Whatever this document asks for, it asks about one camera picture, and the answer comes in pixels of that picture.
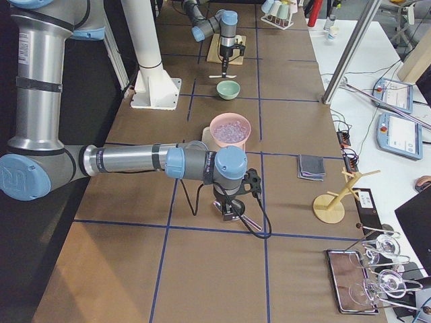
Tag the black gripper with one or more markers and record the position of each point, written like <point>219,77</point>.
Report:
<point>225,198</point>
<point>224,52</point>

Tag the metal ice scoop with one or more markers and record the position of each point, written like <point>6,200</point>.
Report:
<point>247,220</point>

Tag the white plastic spoon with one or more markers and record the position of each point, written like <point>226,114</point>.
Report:
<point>223,76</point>

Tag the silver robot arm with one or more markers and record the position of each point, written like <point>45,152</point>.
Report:
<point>224,22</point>
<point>37,162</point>

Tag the mint green bowl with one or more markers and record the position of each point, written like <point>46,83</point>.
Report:
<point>228,89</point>

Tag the pink bowl of ice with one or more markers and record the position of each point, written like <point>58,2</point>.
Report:
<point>230,129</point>

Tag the bamboo cutting board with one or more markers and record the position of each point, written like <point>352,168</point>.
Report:
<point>213,55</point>

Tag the cup rack with cups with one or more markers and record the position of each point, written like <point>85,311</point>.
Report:
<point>279,13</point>

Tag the beige serving tray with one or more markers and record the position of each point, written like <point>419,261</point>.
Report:
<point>215,145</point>

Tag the folded grey cloth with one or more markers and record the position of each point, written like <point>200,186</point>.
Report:
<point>311,167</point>

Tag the red bottle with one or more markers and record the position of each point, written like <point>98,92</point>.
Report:
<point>315,9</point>

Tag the wooden mug tree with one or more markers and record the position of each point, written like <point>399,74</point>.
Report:
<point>328,207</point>

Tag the paper cup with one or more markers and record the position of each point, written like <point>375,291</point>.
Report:
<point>333,31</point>

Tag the black glass tray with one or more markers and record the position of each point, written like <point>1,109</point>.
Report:
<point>348,275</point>

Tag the far teach pendant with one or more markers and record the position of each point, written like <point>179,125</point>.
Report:
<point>396,93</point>

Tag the teach pendant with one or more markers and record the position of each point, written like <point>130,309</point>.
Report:
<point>396,93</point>
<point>399,136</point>

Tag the near teach pendant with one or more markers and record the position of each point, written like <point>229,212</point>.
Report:
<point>399,136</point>

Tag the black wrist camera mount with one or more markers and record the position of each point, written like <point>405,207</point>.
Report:
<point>252,183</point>

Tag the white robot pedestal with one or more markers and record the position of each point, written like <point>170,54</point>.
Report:
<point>154,88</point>

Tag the aluminium frame post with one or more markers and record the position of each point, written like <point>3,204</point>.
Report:
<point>353,43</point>

